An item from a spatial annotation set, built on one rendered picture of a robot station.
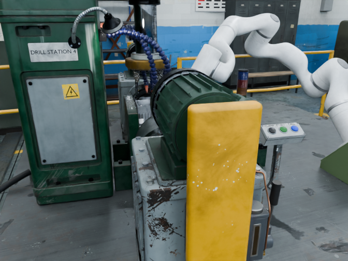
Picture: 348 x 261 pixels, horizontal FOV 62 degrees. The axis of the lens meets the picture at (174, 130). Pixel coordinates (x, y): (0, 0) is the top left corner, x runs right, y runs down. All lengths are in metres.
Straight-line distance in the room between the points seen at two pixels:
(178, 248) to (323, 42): 8.22
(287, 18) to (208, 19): 1.74
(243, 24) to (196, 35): 5.20
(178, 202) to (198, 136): 0.20
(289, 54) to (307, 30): 6.74
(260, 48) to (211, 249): 1.16
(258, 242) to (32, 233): 0.77
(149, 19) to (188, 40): 5.45
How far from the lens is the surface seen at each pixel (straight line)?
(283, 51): 1.57
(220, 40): 1.33
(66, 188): 1.23
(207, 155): 0.51
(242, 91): 1.71
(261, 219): 0.68
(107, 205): 1.21
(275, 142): 1.24
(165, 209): 0.64
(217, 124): 0.49
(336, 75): 1.58
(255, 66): 6.87
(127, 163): 1.24
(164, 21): 6.45
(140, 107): 1.24
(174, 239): 0.70
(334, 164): 1.54
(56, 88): 1.09
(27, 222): 1.22
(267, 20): 1.52
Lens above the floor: 1.48
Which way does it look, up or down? 21 degrees down
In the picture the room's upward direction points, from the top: straight up
